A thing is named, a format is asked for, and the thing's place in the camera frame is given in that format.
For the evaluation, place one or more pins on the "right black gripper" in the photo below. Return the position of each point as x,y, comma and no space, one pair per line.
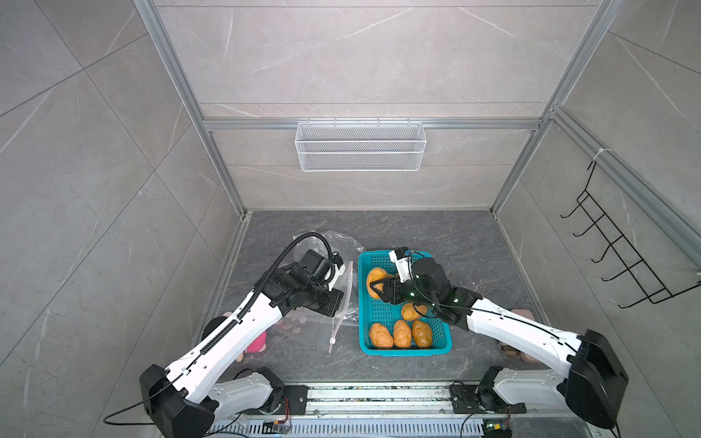
391,285

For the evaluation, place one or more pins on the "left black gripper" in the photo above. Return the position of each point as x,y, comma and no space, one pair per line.
336,296

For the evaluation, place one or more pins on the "clear pink-dotted zipper bag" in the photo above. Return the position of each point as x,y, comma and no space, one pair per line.
319,326

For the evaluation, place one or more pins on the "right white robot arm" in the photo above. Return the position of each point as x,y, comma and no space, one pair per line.
581,372

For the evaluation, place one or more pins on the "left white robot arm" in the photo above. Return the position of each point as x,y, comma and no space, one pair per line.
184,399

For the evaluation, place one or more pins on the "pink plush pig toy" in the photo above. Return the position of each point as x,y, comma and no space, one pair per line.
254,344

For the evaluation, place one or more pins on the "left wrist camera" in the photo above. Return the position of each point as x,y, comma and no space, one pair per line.
337,269

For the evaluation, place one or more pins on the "metal base rail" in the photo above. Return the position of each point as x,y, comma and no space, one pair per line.
410,409

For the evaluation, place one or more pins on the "white wire mesh shelf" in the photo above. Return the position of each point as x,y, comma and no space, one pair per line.
360,146

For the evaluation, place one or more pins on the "black wire hook rack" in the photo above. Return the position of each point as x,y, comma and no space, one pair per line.
651,287

